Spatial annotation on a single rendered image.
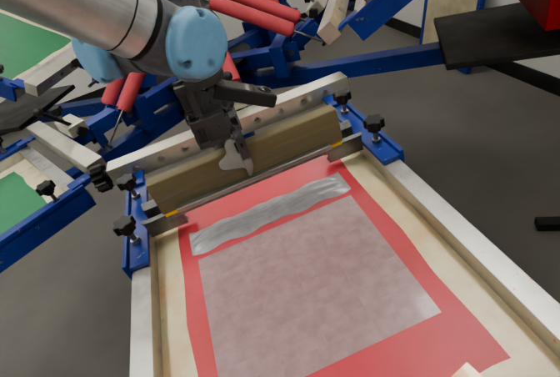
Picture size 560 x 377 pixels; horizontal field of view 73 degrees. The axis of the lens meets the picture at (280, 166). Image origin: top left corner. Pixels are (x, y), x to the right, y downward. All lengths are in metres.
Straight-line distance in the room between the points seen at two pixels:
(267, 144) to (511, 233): 1.50
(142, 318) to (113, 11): 0.51
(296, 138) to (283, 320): 0.32
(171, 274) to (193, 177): 0.21
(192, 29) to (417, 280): 0.50
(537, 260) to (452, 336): 1.36
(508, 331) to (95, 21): 0.61
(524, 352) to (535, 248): 1.39
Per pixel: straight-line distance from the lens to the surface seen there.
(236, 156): 0.70
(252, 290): 0.71
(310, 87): 1.07
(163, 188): 0.74
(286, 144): 0.73
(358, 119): 0.96
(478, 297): 0.66
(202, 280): 0.77
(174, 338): 0.72
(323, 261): 0.71
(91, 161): 1.16
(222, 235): 0.82
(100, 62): 0.53
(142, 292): 0.77
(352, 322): 0.64
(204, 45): 0.43
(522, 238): 2.03
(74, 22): 0.40
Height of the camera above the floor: 1.50
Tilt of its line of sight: 36 degrees down
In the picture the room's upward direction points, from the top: 18 degrees counter-clockwise
